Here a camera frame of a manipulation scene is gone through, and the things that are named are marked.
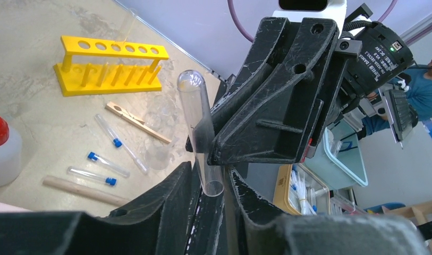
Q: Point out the person in teal shirt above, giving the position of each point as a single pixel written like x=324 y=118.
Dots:
x=419 y=97

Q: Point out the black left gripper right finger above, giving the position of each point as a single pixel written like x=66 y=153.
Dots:
x=255 y=226

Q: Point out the red capped wash bottle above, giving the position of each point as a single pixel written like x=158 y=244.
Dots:
x=10 y=153

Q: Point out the yellow test tube rack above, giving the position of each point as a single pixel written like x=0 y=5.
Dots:
x=97 y=66

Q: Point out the clear glass test tube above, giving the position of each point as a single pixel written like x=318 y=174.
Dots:
x=194 y=99

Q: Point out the blue capped test tube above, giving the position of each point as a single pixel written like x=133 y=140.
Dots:
x=82 y=173

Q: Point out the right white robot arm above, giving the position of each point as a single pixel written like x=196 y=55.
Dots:
x=384 y=54

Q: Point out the gold tin of supplies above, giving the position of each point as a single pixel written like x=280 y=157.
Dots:
x=299 y=191

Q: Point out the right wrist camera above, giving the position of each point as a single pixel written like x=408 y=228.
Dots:
x=296 y=10

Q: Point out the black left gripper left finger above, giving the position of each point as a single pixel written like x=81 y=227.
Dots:
x=156 y=222

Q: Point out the thin wooden stick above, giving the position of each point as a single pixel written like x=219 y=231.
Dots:
x=135 y=121

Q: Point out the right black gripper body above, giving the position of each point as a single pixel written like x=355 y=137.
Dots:
x=335 y=93

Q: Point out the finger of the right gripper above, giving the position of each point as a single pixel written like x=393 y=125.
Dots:
x=292 y=105
x=235 y=110

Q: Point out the thick wooden dowel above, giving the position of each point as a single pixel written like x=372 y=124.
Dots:
x=84 y=191

